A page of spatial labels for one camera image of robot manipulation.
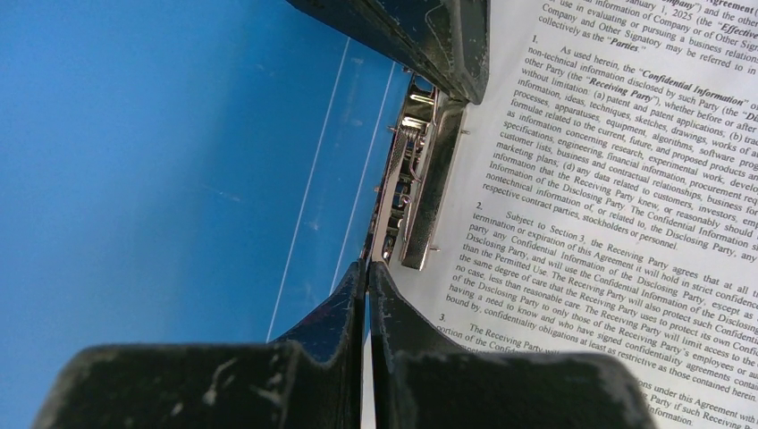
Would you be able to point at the metal folder clip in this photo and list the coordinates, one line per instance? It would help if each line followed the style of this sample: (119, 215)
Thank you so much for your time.
(414, 181)

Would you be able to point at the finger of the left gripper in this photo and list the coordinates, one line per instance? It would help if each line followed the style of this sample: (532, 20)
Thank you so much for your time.
(445, 41)

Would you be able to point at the printed paper sheet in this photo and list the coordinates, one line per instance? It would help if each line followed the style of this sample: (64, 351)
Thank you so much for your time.
(603, 198)

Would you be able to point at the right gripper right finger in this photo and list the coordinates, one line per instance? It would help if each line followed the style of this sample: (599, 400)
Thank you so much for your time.
(423, 379)

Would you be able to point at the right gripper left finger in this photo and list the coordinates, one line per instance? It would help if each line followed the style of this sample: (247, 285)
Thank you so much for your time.
(309, 377)

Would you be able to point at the blue file folder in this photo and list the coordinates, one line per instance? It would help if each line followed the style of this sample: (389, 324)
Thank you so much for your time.
(179, 172)

